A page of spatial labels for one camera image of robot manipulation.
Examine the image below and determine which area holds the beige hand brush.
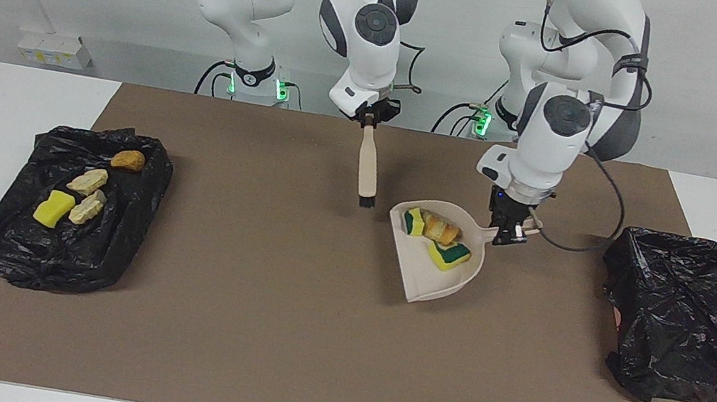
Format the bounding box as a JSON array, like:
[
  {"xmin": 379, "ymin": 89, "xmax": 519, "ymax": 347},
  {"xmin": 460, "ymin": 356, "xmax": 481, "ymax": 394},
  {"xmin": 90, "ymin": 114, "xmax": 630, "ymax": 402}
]
[{"xmin": 350, "ymin": 124, "xmax": 389, "ymax": 210}]

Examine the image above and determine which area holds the green-topped yellow sponge piece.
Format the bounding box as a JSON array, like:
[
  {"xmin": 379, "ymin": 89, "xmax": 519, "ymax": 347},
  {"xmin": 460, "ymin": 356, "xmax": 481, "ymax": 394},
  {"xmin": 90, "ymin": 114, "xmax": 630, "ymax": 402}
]
[{"xmin": 424, "ymin": 237, "xmax": 474, "ymax": 276}]

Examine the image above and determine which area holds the orange striped croissant roll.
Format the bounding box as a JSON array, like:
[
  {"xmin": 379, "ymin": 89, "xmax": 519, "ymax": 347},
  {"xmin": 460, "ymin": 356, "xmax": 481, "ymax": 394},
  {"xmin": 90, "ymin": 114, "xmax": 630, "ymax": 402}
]
[{"xmin": 419, "ymin": 210, "xmax": 466, "ymax": 248}]

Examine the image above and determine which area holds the beige plastic dustpan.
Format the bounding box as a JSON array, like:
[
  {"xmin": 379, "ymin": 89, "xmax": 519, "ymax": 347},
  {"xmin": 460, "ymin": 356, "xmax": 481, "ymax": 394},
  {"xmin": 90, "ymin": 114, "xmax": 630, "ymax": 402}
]
[{"xmin": 376, "ymin": 193, "xmax": 544, "ymax": 322}]

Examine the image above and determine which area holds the small notched yellow sponge piece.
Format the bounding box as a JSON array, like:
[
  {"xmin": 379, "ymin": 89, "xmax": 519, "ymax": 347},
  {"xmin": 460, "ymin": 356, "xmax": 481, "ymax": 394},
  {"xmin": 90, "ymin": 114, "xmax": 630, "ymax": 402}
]
[{"xmin": 401, "ymin": 206, "xmax": 428, "ymax": 239}]

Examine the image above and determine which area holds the brown bread nugget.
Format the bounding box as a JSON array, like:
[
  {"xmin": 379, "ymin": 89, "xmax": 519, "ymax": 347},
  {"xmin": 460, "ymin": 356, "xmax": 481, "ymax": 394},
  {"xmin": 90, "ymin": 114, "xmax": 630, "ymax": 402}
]
[{"xmin": 109, "ymin": 146, "xmax": 148, "ymax": 174}]

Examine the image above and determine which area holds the small croissant pastry piece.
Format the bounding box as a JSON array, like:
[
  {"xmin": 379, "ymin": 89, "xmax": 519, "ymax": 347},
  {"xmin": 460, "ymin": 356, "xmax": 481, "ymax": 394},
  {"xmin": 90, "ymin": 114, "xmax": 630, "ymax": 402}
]
[
  {"xmin": 65, "ymin": 163, "xmax": 111, "ymax": 200},
  {"xmin": 68, "ymin": 185, "xmax": 109, "ymax": 229}
]

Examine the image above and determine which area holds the large yellow sponge piece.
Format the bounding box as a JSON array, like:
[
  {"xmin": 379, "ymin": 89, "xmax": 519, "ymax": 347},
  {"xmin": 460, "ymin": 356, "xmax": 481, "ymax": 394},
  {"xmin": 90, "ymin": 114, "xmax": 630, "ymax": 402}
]
[{"xmin": 31, "ymin": 186, "xmax": 78, "ymax": 232}]

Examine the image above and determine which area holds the black trash bag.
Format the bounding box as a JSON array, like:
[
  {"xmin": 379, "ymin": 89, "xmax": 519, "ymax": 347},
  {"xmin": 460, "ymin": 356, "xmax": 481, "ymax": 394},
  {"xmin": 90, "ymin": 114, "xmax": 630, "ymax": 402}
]
[
  {"xmin": 0, "ymin": 106, "xmax": 180, "ymax": 309},
  {"xmin": 581, "ymin": 222, "xmax": 717, "ymax": 402}
]

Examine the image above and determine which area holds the brown paper table mat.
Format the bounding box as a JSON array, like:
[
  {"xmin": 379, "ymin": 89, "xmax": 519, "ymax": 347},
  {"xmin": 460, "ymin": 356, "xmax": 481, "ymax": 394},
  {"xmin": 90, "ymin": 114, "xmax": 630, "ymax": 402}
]
[{"xmin": 0, "ymin": 63, "xmax": 717, "ymax": 402}]

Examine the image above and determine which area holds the white box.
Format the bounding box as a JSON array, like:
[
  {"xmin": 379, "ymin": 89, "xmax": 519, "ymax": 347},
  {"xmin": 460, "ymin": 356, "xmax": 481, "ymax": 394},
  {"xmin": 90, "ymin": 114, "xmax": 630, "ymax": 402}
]
[{"xmin": 14, "ymin": 26, "xmax": 97, "ymax": 73}]

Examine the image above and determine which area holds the black left base cable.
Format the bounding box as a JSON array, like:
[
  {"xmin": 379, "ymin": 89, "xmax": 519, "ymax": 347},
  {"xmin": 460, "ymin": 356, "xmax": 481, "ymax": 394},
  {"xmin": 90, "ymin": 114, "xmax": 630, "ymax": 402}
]
[{"xmin": 431, "ymin": 95, "xmax": 490, "ymax": 141}]

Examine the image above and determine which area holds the black base cable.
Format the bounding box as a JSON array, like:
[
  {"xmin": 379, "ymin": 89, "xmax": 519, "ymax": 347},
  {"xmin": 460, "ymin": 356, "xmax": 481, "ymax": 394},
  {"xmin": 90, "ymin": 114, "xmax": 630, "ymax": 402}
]
[
  {"xmin": 193, "ymin": 56, "xmax": 237, "ymax": 100},
  {"xmin": 431, "ymin": 95, "xmax": 490, "ymax": 141}
]

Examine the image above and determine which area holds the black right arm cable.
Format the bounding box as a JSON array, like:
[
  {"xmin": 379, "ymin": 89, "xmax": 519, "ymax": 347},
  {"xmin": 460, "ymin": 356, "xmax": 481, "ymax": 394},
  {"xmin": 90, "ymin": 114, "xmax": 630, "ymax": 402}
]
[{"xmin": 390, "ymin": 38, "xmax": 431, "ymax": 97}]

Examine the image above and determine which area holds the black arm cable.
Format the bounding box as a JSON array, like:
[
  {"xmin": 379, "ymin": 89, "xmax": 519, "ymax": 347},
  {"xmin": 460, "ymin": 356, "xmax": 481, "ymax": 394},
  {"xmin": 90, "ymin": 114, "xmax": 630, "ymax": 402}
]
[
  {"xmin": 524, "ymin": 133, "xmax": 636, "ymax": 260},
  {"xmin": 390, "ymin": 38, "xmax": 431, "ymax": 97}
]

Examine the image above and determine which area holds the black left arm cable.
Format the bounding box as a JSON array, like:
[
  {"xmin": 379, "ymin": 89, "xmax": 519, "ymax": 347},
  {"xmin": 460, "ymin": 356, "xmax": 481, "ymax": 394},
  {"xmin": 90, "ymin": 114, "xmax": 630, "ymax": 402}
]
[{"xmin": 524, "ymin": 133, "xmax": 636, "ymax": 260}]

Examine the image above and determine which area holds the black right base cable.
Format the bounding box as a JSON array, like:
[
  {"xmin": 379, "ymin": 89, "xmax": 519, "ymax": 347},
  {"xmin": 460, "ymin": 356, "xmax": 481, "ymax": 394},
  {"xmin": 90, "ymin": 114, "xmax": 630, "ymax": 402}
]
[{"xmin": 193, "ymin": 56, "xmax": 237, "ymax": 100}]

